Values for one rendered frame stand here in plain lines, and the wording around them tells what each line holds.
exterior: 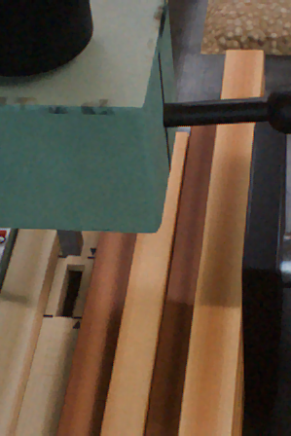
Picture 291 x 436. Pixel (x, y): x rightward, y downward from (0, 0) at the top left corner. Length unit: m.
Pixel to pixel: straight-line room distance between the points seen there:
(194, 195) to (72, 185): 0.11
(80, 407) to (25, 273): 0.08
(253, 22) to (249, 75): 0.13
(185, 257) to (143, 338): 0.05
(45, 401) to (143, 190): 0.11
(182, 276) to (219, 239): 0.03
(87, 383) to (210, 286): 0.07
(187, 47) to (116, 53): 0.28
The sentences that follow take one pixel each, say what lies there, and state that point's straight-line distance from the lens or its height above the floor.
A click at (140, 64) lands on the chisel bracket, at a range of 0.38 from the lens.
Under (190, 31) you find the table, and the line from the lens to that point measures 0.68.
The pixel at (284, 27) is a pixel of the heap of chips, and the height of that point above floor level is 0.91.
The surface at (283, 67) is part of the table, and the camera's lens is 0.64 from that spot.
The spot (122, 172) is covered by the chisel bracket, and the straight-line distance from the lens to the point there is 0.38.
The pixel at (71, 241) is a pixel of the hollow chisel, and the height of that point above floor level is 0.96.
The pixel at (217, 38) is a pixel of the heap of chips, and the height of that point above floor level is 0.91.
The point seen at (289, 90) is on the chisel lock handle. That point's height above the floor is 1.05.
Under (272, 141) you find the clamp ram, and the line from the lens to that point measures 0.45.
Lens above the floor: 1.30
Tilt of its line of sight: 47 degrees down
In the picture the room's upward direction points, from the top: 7 degrees counter-clockwise
